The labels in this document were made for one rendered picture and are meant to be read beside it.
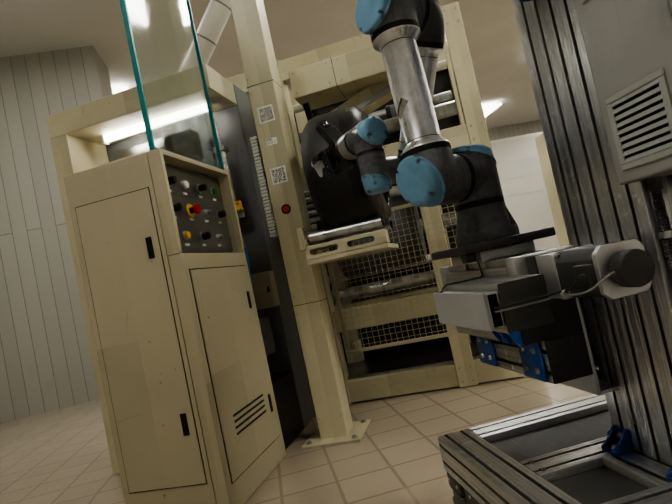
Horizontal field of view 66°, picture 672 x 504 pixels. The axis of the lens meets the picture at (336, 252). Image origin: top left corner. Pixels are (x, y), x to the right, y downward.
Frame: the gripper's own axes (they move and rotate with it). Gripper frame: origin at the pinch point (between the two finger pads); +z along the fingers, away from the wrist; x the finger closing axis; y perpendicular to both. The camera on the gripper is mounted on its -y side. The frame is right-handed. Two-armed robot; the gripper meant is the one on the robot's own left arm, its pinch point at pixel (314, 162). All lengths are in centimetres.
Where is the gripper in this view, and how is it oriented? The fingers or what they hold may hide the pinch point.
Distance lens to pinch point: 166.0
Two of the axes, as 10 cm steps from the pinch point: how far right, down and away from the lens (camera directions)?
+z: -4.7, 1.6, 8.7
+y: 3.9, 9.2, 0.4
